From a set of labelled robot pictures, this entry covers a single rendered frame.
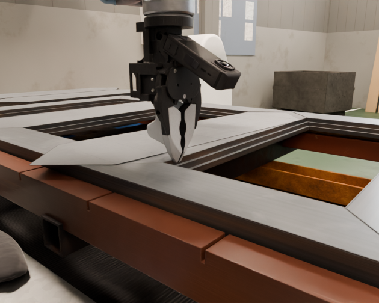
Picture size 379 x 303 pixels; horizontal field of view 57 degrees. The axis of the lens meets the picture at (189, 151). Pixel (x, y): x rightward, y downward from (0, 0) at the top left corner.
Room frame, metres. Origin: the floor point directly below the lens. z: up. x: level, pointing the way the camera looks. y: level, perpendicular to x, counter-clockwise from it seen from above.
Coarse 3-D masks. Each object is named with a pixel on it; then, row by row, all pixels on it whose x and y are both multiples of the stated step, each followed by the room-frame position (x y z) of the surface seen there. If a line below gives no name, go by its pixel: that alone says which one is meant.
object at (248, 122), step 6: (216, 120) 0.89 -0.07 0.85; (222, 120) 0.89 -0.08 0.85; (228, 120) 0.89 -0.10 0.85; (234, 120) 0.89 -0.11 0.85; (240, 120) 0.89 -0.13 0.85; (246, 120) 0.89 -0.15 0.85; (252, 120) 0.89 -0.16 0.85; (258, 120) 0.89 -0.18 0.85; (258, 126) 0.80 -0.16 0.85; (264, 126) 0.80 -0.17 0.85; (270, 126) 0.80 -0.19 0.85
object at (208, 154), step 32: (32, 128) 0.81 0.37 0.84; (64, 128) 0.87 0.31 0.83; (96, 128) 0.93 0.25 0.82; (288, 128) 0.84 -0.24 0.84; (320, 128) 0.90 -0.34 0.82; (352, 128) 0.86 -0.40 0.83; (32, 160) 0.58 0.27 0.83; (160, 160) 0.52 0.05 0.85; (192, 160) 0.56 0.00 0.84; (224, 160) 0.61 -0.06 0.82; (128, 192) 0.42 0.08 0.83; (160, 192) 0.39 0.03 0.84; (224, 224) 0.33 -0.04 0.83; (256, 224) 0.30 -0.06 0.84; (320, 256) 0.27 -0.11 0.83; (352, 256) 0.25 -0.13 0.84
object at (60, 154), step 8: (48, 152) 0.56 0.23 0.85; (56, 152) 0.56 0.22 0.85; (64, 152) 0.56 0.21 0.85; (72, 152) 0.56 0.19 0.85; (80, 152) 0.56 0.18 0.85; (56, 160) 0.52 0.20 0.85; (64, 160) 0.52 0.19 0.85; (72, 160) 0.52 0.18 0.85; (80, 160) 0.52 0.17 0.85; (88, 160) 0.52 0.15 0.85; (96, 160) 0.52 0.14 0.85; (104, 160) 0.52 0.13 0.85
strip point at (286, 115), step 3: (255, 114) 0.99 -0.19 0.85; (258, 114) 0.99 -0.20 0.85; (261, 114) 0.99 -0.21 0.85; (264, 114) 0.99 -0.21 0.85; (267, 114) 0.99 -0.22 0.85; (270, 114) 0.99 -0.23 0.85; (273, 114) 0.99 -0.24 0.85; (276, 114) 0.99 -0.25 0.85; (279, 114) 0.99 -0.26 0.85; (282, 114) 0.99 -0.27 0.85; (285, 114) 0.99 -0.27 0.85; (288, 114) 0.99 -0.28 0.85; (282, 117) 0.94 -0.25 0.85; (285, 117) 0.94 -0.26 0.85; (288, 117) 0.94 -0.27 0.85; (291, 117) 0.94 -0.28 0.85; (294, 117) 0.94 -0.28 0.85
